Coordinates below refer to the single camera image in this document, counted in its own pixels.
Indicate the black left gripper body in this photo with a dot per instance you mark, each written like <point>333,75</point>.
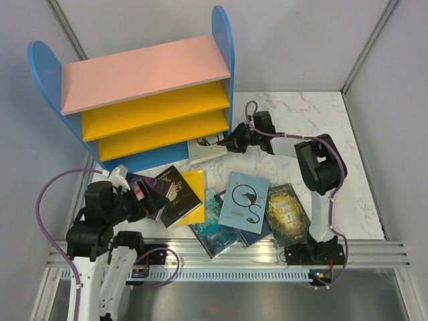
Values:
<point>126,205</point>

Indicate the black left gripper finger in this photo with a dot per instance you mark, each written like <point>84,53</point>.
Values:
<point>146,191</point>
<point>155,203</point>

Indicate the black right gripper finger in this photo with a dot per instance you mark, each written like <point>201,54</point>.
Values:
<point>236,138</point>
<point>234,147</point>

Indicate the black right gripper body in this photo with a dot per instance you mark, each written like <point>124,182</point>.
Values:
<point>253,137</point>

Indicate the purple galaxy cover book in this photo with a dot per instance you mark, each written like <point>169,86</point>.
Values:
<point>158,186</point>

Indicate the black moon cover book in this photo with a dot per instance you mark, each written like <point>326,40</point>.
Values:
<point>176,209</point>

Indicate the grey G cover book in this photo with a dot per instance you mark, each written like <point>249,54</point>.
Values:
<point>205,148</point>

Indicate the light blue cat book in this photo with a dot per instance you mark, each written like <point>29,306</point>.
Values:
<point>244,202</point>

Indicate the dark navy blue book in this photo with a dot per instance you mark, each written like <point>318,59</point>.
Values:
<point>249,238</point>

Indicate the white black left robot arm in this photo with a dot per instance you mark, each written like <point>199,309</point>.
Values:
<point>100,258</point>

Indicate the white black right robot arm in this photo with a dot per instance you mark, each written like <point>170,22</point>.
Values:
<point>321,166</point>

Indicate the yellow cover book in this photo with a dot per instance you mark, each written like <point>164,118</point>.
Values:
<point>196,199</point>

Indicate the teal ocean cover book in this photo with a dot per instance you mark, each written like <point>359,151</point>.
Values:
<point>214,238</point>

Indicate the green gold forest book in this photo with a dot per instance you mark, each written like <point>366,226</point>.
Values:
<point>286,216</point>

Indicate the blue pink yellow bookshelf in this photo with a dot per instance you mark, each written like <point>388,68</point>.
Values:
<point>139,108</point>

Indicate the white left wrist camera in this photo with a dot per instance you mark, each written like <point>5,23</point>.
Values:
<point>117,177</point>

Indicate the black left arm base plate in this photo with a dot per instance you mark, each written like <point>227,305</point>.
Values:
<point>152,254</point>

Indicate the white slotted cable duct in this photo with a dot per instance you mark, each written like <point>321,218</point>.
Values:
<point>160,274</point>

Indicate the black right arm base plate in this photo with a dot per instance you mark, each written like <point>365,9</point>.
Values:
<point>314,254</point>

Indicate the aluminium mounting rail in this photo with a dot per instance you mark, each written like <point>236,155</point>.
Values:
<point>363,254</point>

